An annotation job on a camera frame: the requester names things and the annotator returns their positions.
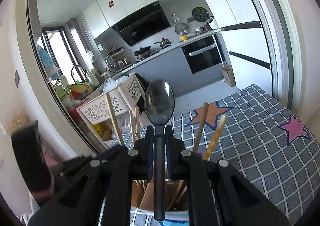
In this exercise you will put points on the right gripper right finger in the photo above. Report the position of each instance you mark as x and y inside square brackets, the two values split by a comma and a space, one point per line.
[218, 194]

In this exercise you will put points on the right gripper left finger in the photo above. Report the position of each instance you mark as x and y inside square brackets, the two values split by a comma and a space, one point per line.
[101, 211]

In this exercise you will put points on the patterned bamboo chopstick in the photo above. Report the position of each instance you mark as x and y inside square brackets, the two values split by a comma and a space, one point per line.
[216, 135]

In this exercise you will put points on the black translucent spoon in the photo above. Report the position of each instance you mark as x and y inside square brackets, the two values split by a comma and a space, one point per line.
[159, 106]

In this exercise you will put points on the kitchen faucet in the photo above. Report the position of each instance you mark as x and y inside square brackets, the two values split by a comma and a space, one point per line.
[78, 74]

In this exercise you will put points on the checkered grey tablecloth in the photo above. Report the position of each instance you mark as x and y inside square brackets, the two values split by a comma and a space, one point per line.
[287, 173]

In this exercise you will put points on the cardboard box on floor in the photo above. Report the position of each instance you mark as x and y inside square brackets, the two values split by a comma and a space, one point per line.
[228, 75]

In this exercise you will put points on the black built-in oven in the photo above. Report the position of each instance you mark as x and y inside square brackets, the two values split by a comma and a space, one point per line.
[203, 53]

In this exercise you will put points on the black wok on stove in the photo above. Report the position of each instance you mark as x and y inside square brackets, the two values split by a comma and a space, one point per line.
[142, 52]

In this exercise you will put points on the white refrigerator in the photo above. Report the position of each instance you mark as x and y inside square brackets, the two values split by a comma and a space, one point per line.
[245, 41]

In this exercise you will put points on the yellow bowl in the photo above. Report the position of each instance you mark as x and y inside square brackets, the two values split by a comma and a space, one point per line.
[184, 38]

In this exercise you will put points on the small pot on stove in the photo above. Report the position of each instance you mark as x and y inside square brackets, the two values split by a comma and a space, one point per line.
[164, 43]

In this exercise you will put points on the black range hood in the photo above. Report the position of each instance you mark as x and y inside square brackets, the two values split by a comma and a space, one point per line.
[142, 23]

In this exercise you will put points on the hanging black round pan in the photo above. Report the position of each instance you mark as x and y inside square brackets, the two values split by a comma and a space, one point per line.
[200, 14]

